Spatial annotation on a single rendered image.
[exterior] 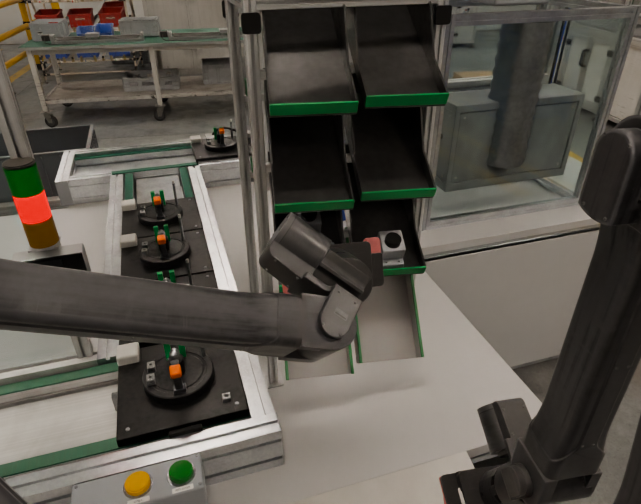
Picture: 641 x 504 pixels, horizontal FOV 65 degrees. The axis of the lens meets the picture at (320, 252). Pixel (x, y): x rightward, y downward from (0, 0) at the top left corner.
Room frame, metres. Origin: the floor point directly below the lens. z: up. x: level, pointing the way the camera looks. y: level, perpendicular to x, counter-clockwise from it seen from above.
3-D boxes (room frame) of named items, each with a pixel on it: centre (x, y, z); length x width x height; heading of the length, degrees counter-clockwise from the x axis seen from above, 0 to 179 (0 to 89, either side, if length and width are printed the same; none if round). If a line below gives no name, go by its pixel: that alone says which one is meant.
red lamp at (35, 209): (0.80, 0.50, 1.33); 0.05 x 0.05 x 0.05
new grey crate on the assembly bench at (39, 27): (5.87, 2.88, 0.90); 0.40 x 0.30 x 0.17; 12
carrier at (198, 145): (2.10, 0.43, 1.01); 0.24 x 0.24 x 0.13; 18
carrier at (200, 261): (1.22, 0.44, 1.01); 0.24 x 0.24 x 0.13; 18
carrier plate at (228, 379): (0.74, 0.29, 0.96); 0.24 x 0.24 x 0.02; 18
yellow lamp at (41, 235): (0.80, 0.50, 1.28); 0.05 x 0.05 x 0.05
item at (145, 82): (5.94, 1.91, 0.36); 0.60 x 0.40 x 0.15; 102
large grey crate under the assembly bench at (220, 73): (6.27, 1.10, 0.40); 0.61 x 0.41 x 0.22; 100
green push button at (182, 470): (0.53, 0.23, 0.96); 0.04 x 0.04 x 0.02
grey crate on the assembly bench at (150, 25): (6.07, 1.98, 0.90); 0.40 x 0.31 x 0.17; 100
